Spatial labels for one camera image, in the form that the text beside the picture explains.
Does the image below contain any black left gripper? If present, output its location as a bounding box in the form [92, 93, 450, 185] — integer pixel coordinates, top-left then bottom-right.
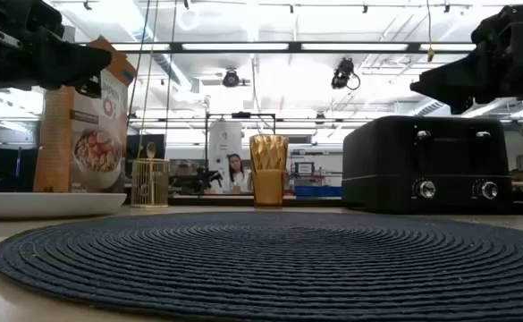
[0, 0, 113, 98]

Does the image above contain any orange pumpkin cereal box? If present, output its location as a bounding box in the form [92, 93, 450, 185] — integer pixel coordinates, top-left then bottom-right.
[32, 35, 138, 194]

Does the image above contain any gold wire utensil holder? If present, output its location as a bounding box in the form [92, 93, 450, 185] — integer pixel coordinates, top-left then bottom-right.
[130, 158, 171, 209]

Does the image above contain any white round plate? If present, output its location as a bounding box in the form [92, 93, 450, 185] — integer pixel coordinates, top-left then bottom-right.
[0, 191, 128, 219]

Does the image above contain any amber faceted glass tumbler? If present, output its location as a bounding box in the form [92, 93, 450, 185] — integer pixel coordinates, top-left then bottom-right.
[249, 133, 290, 209]

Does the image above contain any dark blue round placemat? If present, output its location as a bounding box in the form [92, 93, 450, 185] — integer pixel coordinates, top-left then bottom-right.
[0, 211, 523, 322]

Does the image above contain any black four-slot toaster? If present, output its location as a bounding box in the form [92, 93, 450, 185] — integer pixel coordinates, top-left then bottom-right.
[342, 114, 514, 215]

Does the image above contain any black monitor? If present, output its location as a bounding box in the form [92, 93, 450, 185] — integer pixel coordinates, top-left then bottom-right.
[125, 133, 166, 162]

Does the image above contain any round black ceiling spotlight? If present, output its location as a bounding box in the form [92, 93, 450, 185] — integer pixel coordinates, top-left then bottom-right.
[222, 69, 240, 89]

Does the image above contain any white cylinder with sign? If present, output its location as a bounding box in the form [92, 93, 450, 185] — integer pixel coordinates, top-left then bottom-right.
[207, 120, 243, 180]

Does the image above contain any overhead LED light bar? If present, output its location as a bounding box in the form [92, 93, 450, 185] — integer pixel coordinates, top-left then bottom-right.
[77, 41, 477, 55]

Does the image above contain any blue storage bin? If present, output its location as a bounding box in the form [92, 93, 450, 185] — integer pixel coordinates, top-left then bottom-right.
[294, 185, 343, 199]

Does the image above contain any person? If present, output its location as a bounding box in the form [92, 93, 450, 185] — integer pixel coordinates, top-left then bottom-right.
[226, 153, 253, 194]

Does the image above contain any yellow hanging cable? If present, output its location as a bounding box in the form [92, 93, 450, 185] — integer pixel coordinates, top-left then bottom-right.
[425, 0, 435, 63]

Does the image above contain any black hanging cable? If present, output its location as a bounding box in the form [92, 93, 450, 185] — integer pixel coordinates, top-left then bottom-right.
[126, 0, 152, 135]
[163, 0, 178, 145]

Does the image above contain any tan hanging cable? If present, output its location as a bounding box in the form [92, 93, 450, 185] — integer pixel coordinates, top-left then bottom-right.
[138, 0, 159, 157]

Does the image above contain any white hanging ring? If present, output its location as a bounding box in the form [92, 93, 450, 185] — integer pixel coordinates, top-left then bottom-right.
[178, 7, 200, 31]

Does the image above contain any black ceiling spotlight with cable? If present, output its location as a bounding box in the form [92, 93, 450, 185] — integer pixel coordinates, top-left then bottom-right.
[331, 56, 361, 91]

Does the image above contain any black metal stand frame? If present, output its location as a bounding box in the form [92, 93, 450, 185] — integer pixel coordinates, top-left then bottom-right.
[205, 111, 277, 193]

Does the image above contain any black aluminium table frame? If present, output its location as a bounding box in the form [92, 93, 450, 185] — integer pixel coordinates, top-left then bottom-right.
[169, 195, 345, 208]

